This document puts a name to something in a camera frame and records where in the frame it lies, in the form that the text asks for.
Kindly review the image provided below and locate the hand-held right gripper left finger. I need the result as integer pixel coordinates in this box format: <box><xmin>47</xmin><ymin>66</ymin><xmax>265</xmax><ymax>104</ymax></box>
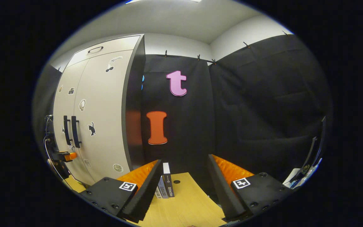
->
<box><xmin>80</xmin><ymin>159</ymin><xmax>162</xmax><ymax>223</ymax></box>

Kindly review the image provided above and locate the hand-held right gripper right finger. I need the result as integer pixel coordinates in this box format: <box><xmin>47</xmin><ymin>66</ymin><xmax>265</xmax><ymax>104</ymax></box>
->
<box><xmin>207</xmin><ymin>154</ymin><xmax>294</xmax><ymax>222</ymax></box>

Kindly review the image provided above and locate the white cabinet door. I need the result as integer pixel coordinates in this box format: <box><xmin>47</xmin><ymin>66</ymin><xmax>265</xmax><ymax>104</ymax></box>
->
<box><xmin>53</xmin><ymin>60</ymin><xmax>89</xmax><ymax>187</ymax></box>
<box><xmin>74</xmin><ymin>49</ymin><xmax>134</xmax><ymax>182</ymax></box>

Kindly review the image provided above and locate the lavender book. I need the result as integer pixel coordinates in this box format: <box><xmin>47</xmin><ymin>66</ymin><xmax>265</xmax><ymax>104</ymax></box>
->
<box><xmin>158</xmin><ymin>176</ymin><xmax>169</xmax><ymax>199</ymax></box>

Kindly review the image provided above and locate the dark blue book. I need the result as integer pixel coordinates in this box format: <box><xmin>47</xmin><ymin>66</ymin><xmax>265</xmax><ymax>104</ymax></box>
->
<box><xmin>162</xmin><ymin>162</ymin><xmax>175</xmax><ymax>198</ymax></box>

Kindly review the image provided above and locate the wooden table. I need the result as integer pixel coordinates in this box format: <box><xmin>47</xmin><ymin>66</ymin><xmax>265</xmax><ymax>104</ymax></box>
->
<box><xmin>63</xmin><ymin>172</ymin><xmax>227</xmax><ymax>227</ymax></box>

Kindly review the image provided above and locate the white side table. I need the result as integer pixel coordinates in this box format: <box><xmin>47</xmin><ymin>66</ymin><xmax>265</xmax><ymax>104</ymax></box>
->
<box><xmin>282</xmin><ymin>168</ymin><xmax>302</xmax><ymax>189</ymax></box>

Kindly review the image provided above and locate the white cabinet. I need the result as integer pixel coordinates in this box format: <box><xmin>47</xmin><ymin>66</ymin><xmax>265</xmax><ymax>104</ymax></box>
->
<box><xmin>51</xmin><ymin>34</ymin><xmax>147</xmax><ymax>187</ymax></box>

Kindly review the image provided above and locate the white cable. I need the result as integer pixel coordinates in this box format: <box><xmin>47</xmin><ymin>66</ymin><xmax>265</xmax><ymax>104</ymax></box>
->
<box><xmin>44</xmin><ymin>135</ymin><xmax>75</xmax><ymax>190</ymax></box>

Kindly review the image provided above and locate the black door handle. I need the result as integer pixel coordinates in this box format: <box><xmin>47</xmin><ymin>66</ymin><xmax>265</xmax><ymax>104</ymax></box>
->
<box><xmin>63</xmin><ymin>115</ymin><xmax>72</xmax><ymax>146</ymax></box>
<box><xmin>71</xmin><ymin>115</ymin><xmax>82</xmax><ymax>149</ymax></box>

